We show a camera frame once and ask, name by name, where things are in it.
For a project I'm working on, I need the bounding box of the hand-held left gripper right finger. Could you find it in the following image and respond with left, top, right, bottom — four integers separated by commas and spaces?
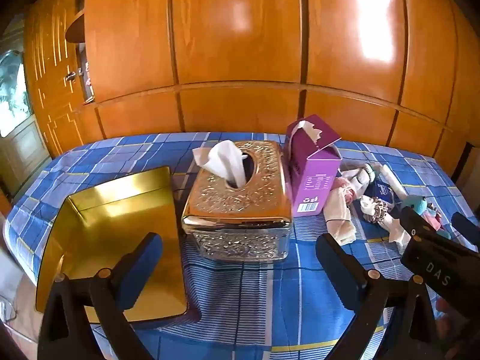
316, 232, 443, 360

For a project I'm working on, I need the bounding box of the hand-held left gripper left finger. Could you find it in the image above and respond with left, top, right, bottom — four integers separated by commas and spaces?
37, 232, 166, 360

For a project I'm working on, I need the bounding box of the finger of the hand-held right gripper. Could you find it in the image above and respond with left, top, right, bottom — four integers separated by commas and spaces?
399, 207, 439, 241
452, 212, 480, 250

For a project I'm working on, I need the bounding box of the brown satin scrunchie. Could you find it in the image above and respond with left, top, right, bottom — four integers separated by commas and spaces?
365, 200, 394, 226

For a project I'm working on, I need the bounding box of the gold metal tray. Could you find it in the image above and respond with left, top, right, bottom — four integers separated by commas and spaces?
35, 167, 188, 323

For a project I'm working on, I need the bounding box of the pink soft cloth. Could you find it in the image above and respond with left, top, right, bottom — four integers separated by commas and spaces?
420, 210, 451, 239

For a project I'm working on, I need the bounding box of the white soft roll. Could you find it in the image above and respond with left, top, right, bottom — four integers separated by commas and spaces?
380, 163, 407, 199

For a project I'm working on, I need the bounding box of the teal plush toy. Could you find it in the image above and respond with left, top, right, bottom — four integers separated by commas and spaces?
403, 195, 432, 218

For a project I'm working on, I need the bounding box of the white crumpled cloth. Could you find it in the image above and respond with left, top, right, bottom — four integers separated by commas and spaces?
388, 221, 411, 252

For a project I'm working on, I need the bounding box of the blue tissue packet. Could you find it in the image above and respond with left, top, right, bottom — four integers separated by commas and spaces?
365, 184, 394, 205

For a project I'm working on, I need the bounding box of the beige rolled socks teal band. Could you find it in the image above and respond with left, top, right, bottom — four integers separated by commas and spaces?
339, 161, 379, 196

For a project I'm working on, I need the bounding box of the purple tissue carton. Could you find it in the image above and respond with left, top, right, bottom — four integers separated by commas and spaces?
282, 114, 343, 217

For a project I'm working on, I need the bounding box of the blue plaid bedsheet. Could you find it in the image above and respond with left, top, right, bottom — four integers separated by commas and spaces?
4, 131, 480, 360

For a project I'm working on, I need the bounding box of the ornate gold tissue box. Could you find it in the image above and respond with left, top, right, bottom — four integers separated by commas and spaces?
181, 140, 294, 260

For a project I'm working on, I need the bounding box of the white tissue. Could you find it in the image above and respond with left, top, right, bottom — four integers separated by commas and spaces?
192, 140, 248, 188

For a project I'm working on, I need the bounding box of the glass panel door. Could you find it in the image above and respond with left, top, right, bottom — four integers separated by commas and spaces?
0, 15, 49, 196

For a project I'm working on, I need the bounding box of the wooden wardrobe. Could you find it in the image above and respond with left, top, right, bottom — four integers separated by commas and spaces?
22, 0, 480, 166

